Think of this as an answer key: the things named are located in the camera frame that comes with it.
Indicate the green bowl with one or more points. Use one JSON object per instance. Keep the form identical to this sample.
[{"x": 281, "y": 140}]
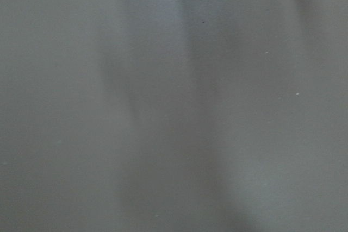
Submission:
[{"x": 173, "y": 115}]

